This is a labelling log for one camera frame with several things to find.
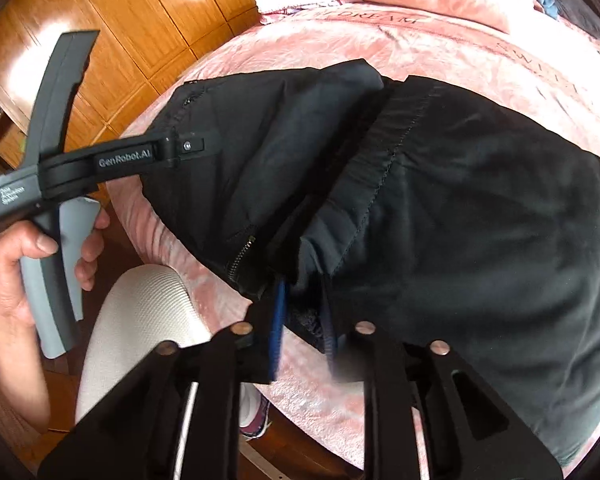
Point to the black quilted pants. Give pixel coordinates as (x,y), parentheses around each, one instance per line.
(480,235)

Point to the white folded towel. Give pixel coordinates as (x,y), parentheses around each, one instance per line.
(290,0)

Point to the dark grey pillow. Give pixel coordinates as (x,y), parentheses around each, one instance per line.
(575,5)

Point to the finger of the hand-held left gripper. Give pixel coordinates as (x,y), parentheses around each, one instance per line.
(187,146)

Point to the pink printed bed blanket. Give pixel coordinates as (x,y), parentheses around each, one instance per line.
(455,50)

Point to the person's left hand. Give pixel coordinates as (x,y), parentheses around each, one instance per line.
(12,285)

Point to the person's leg in white pants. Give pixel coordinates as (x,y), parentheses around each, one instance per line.
(140,320)

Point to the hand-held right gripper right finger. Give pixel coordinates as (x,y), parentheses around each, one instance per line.
(330,330)

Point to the person's left forearm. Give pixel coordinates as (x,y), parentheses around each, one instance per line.
(22,375)

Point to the wooden wardrobe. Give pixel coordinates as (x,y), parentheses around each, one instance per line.
(155,20)

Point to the maroon and white shoe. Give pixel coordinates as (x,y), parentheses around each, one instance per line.
(255,412)

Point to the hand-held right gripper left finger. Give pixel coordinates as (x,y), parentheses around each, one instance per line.
(278,320)

